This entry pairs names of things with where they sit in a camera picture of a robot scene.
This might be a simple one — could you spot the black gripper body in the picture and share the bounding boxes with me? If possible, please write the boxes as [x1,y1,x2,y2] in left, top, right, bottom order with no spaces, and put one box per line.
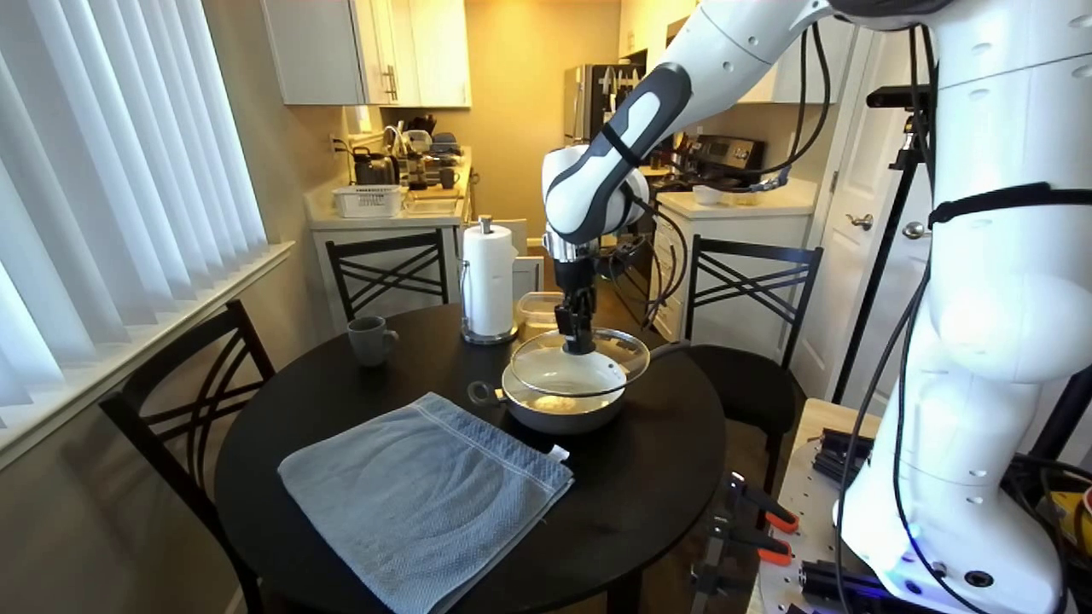
[548,256,602,318]

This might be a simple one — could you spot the round glass pot lid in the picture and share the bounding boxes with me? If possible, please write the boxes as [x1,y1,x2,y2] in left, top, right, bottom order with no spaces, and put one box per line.
[497,326,655,406]

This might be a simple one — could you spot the white robot base platform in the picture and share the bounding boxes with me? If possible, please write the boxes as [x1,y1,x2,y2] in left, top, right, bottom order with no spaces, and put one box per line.
[745,396,915,614]

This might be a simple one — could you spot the white paper towel roll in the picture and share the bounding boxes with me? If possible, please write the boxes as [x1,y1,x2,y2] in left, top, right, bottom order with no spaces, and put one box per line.
[459,221,519,340]

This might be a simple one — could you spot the white counter cabinet with drawers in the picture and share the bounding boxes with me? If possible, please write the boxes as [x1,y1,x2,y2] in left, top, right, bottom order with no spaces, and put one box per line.
[643,174,821,353]

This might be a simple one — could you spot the stainless steel refrigerator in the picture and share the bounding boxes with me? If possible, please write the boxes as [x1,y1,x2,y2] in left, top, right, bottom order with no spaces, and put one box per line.
[558,62,640,151]

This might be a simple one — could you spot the dark grey mug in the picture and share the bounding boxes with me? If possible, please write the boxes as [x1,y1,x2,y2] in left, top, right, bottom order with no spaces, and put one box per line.
[344,310,403,373]

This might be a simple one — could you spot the white kitchen counter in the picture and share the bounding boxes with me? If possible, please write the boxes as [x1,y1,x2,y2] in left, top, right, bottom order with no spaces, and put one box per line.
[300,174,469,335]

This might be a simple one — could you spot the blue grey folded towel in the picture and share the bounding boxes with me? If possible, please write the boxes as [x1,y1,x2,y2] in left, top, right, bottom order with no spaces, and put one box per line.
[273,389,581,614]

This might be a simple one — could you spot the white plastic tub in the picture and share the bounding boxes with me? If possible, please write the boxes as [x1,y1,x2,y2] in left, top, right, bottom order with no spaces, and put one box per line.
[332,182,409,221]

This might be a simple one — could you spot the black coffee maker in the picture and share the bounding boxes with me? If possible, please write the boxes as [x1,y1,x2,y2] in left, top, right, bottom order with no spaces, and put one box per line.
[347,141,403,190]

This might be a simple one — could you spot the black orange spring clamp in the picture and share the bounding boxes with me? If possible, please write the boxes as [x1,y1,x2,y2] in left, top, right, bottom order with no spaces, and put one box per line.
[711,516,796,572]
[722,468,802,538]

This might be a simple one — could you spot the white vertical window blinds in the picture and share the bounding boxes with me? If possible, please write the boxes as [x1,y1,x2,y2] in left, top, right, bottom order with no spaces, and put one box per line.
[0,0,273,411]

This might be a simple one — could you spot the cream frying pan black handle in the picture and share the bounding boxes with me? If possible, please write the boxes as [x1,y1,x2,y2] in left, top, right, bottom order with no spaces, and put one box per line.
[465,337,693,439]

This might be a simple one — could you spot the white kitchen wall cabinet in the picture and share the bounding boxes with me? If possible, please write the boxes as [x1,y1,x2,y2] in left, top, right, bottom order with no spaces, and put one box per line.
[258,0,478,112]

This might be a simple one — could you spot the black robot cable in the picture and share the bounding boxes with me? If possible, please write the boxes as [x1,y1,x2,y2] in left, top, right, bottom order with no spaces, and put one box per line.
[830,251,960,614]

